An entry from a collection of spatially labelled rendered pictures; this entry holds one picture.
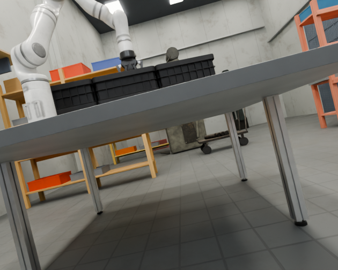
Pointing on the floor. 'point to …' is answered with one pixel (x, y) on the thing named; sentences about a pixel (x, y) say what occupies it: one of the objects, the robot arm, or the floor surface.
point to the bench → (269, 92)
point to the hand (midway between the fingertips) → (133, 80)
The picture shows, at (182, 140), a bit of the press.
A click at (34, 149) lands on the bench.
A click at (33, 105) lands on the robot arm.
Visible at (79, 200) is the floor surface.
